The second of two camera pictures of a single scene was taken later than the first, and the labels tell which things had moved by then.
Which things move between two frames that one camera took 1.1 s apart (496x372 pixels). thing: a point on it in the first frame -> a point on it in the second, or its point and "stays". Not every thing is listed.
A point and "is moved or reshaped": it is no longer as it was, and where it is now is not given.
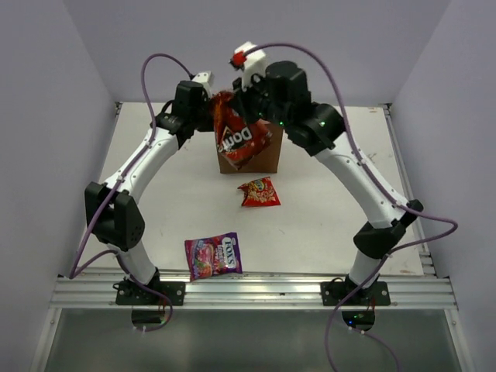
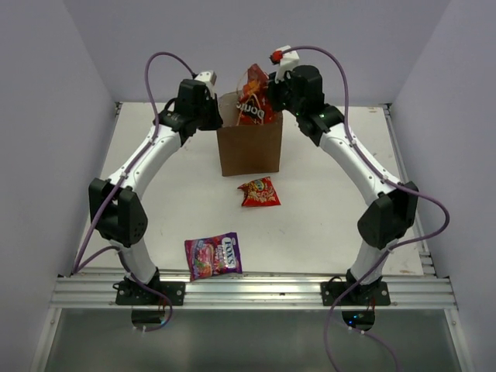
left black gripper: x=207 y=101 stays
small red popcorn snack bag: x=260 y=192 stays
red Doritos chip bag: x=236 y=141 is moved or reshaped
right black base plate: x=333 y=292 stays
